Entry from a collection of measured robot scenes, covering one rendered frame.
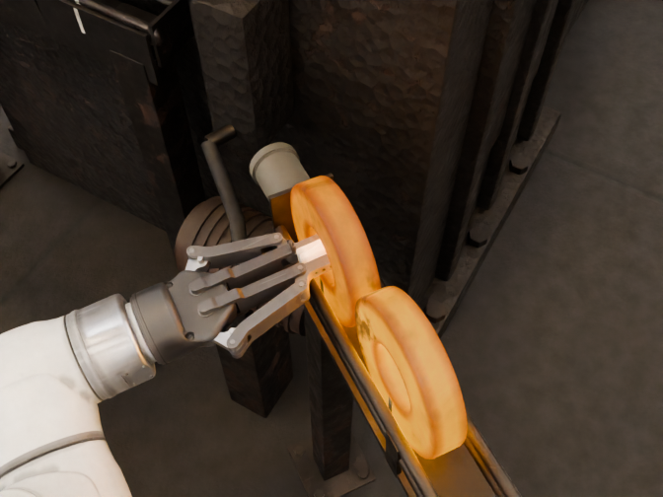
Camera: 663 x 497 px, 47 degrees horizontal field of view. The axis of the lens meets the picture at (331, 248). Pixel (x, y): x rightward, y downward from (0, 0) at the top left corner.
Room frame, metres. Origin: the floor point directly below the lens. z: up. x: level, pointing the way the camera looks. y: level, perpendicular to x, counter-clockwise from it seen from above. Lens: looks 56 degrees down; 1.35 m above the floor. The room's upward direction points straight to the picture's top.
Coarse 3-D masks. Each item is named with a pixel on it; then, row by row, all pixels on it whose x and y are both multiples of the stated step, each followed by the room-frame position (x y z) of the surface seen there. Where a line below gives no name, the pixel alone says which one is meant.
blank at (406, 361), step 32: (384, 288) 0.35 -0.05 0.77; (384, 320) 0.30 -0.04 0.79; (416, 320) 0.30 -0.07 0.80; (384, 352) 0.31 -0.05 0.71; (416, 352) 0.27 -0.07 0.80; (384, 384) 0.29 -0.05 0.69; (416, 384) 0.25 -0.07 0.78; (448, 384) 0.25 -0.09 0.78; (416, 416) 0.24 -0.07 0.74; (448, 416) 0.23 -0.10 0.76; (416, 448) 0.23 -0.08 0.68; (448, 448) 0.22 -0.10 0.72
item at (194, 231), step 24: (192, 216) 0.60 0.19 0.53; (216, 216) 0.60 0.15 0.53; (264, 216) 0.61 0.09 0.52; (192, 240) 0.57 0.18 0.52; (216, 240) 0.56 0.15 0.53; (264, 336) 0.55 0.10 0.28; (288, 336) 0.60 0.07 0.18; (240, 360) 0.54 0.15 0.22; (264, 360) 0.54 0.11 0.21; (288, 360) 0.60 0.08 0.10; (240, 384) 0.54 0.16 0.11; (264, 384) 0.53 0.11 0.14; (288, 384) 0.59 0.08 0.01; (264, 408) 0.52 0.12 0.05
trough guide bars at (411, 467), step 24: (312, 288) 0.40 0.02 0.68; (336, 336) 0.34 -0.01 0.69; (360, 360) 0.31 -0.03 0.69; (360, 384) 0.29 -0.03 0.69; (384, 408) 0.26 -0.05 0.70; (384, 432) 0.25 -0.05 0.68; (408, 456) 0.22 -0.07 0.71; (480, 456) 0.22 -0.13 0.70; (408, 480) 0.20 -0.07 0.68; (504, 480) 0.19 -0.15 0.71
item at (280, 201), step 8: (328, 176) 0.52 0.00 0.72; (280, 192) 0.50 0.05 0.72; (288, 192) 0.50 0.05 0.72; (272, 200) 0.49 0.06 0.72; (280, 200) 0.49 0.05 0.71; (288, 200) 0.49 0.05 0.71; (272, 208) 0.49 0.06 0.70; (280, 208) 0.49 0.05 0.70; (288, 208) 0.49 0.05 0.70; (272, 216) 0.48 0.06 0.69; (280, 216) 0.49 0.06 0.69; (288, 216) 0.49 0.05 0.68; (272, 224) 0.49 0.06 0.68; (280, 224) 0.48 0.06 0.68; (288, 224) 0.49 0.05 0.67; (288, 232) 0.49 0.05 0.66; (296, 240) 0.49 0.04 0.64
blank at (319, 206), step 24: (312, 192) 0.45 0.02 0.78; (336, 192) 0.45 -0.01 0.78; (312, 216) 0.44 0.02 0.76; (336, 216) 0.42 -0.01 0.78; (336, 240) 0.40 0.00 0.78; (360, 240) 0.40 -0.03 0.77; (336, 264) 0.39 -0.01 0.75; (360, 264) 0.38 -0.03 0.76; (336, 288) 0.38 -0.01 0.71; (360, 288) 0.36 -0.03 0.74; (336, 312) 0.38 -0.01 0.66
